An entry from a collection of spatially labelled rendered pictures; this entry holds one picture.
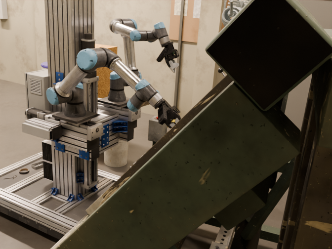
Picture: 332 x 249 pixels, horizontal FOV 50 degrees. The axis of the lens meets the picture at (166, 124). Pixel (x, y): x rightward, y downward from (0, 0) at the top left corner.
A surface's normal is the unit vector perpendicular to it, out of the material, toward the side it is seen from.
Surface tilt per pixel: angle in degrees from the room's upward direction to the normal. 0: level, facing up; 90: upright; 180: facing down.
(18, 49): 90
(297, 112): 90
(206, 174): 90
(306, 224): 90
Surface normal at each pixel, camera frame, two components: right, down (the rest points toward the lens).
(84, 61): -0.48, 0.18
